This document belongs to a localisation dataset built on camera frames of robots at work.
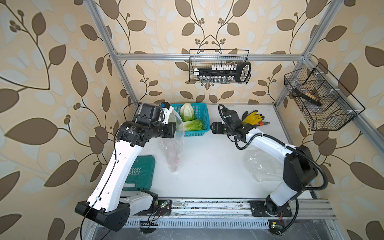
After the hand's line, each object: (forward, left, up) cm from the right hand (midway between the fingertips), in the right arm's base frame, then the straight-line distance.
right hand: (215, 126), depth 89 cm
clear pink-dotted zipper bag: (-15, +24, +4) cm, 29 cm away
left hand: (-12, +22, +18) cm, 30 cm away
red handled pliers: (+12, -36, -14) cm, 40 cm away
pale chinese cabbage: (+14, +17, -1) cm, 22 cm away
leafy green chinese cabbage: (+5, +11, -3) cm, 13 cm away
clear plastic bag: (-22, -25, -10) cm, 35 cm away
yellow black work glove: (+15, -31, -13) cm, 36 cm away
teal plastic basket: (+22, +7, -10) cm, 26 cm away
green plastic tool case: (-24, +42, -10) cm, 50 cm away
